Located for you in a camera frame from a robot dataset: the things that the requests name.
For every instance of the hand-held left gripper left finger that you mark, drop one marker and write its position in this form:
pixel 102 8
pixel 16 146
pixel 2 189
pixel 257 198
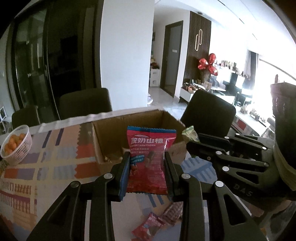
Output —
pixel 123 178

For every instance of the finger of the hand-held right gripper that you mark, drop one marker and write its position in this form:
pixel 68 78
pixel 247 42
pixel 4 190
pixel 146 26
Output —
pixel 208 151
pixel 215 140

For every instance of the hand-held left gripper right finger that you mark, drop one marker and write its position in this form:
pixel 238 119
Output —
pixel 168 172

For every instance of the red snack packet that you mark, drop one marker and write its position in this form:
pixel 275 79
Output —
pixel 148 228
pixel 148 160

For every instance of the green snack packet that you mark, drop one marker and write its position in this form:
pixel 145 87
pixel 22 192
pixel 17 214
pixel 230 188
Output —
pixel 190 134

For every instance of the brown cardboard box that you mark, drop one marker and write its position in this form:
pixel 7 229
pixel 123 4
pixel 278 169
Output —
pixel 108 136

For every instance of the silver beige snack packet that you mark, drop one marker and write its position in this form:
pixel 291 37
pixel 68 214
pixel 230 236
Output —
pixel 112 159

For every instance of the black dining chair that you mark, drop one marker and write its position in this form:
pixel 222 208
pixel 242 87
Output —
pixel 25 117
pixel 85 103
pixel 208 111

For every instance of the brown striped snack packet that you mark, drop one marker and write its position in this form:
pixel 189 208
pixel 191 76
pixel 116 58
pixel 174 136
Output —
pixel 173 209

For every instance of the patterned tablecloth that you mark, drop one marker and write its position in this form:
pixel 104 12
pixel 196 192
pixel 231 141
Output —
pixel 57 162

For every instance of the red foil balloons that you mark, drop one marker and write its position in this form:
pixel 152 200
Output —
pixel 208 63

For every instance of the white shelf unit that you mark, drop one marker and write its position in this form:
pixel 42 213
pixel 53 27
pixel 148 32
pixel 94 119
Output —
pixel 154 74

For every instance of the dark hall door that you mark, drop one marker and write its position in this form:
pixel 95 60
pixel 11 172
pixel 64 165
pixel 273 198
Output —
pixel 171 60

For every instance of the white plastic basket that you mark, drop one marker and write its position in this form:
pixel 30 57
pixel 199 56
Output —
pixel 20 153

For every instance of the pile of oranges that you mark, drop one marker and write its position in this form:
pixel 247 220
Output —
pixel 13 142

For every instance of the glass sliding doors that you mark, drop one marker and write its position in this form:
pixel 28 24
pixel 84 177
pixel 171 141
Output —
pixel 57 46

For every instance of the slatted wooden wall panel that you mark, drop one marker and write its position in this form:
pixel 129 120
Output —
pixel 192 64

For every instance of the white loop wall ornament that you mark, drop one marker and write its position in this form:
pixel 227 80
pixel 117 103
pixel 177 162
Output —
pixel 198 40

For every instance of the small white frame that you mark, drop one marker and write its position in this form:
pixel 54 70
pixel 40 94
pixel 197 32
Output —
pixel 2 112

